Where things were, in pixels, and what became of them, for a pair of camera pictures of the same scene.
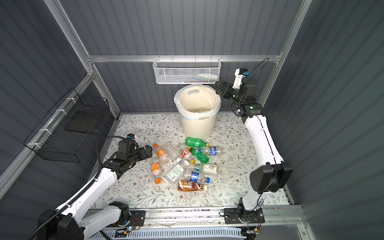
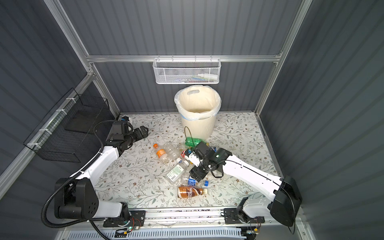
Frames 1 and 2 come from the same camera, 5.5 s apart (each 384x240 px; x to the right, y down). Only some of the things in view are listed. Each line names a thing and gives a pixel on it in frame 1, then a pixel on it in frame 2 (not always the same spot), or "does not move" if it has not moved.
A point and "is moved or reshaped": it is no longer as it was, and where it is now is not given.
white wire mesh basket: x=186 y=70 does not move
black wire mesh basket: x=62 y=135 does not move
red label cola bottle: x=186 y=153 does not move
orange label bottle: x=161 y=154 does not move
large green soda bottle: x=195 y=142 does not move
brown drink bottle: x=184 y=185 is moved or reshaped
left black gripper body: x=139 y=155 → x=136 y=135
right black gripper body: x=229 y=93 → x=200 y=171
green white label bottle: x=176 y=172 does not move
